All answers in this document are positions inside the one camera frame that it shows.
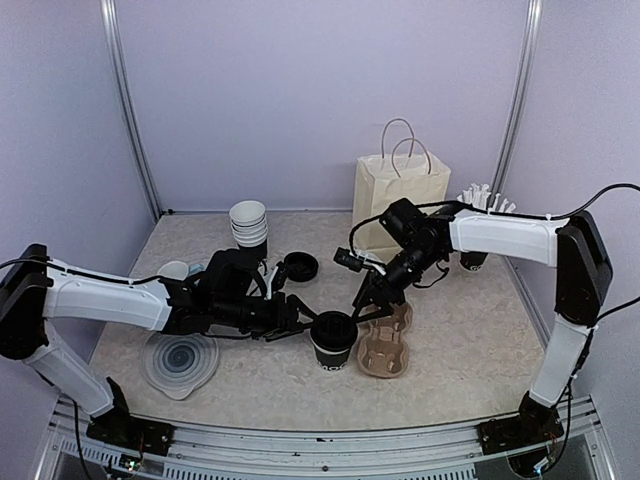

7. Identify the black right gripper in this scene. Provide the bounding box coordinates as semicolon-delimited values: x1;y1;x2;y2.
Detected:
351;241;444;323

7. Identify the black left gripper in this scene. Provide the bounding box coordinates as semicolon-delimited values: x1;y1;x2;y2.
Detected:
213;291;321;342

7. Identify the black paper coffee cup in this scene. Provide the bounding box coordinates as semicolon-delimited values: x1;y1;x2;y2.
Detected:
310;311;358;371

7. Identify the black cup lid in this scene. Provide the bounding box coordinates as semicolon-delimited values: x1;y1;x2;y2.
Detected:
310;311;358;351

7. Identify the brown pulp cup carrier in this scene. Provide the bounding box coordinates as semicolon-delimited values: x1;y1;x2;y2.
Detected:
356;302;413;379

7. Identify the stack of black lids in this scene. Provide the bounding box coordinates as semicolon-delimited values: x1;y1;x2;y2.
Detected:
284;252;319;283

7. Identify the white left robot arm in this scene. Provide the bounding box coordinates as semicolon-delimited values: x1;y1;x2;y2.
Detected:
1;244;318;445

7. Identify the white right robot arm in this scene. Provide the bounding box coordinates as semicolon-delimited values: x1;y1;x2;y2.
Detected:
340;198;613;444

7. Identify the stack of paper cups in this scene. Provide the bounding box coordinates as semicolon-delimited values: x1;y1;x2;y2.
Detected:
229;200;268;261

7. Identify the blue glass cup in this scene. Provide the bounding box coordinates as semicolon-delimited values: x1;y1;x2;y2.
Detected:
157;260;204;281

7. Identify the cream paper bag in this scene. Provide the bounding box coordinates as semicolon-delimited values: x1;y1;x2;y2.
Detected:
351;128;451;263

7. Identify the wrapped white straws bundle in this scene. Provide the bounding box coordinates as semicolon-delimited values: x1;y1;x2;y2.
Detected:
456;183;516;214

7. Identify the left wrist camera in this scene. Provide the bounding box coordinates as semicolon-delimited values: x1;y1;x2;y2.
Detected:
264;261;288;300

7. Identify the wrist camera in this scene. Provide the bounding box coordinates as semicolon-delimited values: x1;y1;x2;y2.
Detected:
333;247;364;272
264;261;288;300

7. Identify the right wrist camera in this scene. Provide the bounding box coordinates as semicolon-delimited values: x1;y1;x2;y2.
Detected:
333;247;364;272

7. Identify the aluminium front rail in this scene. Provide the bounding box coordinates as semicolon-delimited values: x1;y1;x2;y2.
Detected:
47;394;616;480

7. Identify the right aluminium post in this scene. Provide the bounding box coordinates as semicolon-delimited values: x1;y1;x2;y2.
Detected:
492;0;544;193

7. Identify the aluminium post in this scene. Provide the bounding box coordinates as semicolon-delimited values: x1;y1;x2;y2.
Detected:
492;0;544;193
100;0;163;222

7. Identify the left aluminium post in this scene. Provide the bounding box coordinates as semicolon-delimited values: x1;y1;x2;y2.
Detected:
100;0;163;222

